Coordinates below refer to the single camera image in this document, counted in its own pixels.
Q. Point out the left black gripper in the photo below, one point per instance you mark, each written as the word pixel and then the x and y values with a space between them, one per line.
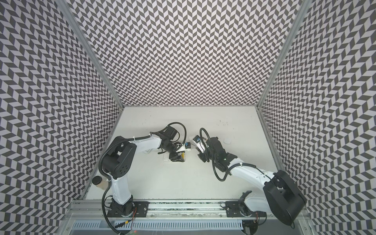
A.
pixel 176 158

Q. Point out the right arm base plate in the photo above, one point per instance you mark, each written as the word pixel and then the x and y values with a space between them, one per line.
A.
pixel 236 209

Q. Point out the aluminium front rail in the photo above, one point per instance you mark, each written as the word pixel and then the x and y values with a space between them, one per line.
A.
pixel 165 209

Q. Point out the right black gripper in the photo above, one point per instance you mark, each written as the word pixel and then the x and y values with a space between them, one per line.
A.
pixel 202 155

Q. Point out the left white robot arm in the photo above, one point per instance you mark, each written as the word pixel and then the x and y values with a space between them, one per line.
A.
pixel 116 162

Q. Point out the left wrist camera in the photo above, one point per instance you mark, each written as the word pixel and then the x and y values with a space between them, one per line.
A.
pixel 184 147

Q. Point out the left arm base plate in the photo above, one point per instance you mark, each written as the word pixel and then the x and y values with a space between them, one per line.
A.
pixel 130 209

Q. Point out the white battery cover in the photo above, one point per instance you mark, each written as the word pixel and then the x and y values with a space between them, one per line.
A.
pixel 228 141

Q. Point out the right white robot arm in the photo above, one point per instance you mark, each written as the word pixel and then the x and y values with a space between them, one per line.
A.
pixel 280 194

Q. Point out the white remote with green buttons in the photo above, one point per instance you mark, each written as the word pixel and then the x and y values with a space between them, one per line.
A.
pixel 174 157

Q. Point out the brown jar black lid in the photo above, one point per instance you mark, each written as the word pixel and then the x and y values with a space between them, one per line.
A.
pixel 100 182

